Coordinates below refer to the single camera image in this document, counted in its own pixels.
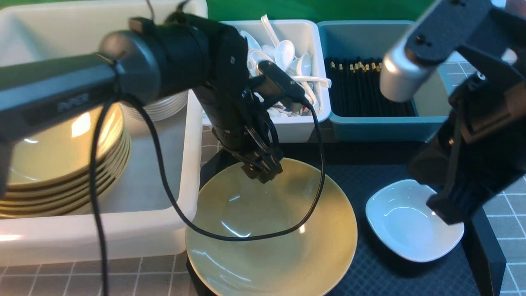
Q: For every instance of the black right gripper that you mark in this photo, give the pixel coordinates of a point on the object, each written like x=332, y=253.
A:
x=480, y=149

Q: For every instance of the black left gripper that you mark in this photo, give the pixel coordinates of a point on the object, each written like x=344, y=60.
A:
x=236, y=120

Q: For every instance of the white square sauce dish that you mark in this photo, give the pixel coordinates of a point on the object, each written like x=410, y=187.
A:
x=400, y=218

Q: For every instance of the olive noodle bowl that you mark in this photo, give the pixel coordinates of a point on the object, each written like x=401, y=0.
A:
x=308, y=262

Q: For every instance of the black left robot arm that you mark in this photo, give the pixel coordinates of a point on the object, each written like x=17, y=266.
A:
x=143, y=64

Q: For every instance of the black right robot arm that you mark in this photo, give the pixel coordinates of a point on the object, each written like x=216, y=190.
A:
x=484, y=34

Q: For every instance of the white spoon bin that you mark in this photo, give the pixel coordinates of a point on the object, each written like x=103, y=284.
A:
x=296, y=123

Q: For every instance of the black plastic tray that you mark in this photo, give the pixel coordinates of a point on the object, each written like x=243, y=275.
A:
x=476, y=268

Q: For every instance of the stack of white dishes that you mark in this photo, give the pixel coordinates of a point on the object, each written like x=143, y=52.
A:
x=167, y=107

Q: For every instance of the pile of white spoons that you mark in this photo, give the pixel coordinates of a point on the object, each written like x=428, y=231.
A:
x=294, y=45

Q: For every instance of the pile of black chopsticks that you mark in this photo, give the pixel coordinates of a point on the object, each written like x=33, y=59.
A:
x=355, y=89

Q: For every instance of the green cloth backdrop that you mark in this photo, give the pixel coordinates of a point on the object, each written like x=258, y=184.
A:
x=316, y=10

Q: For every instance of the stack of olive bowls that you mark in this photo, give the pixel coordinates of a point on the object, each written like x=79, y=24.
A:
x=49, y=173

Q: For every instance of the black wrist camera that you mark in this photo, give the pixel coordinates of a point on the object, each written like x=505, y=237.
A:
x=274, y=86

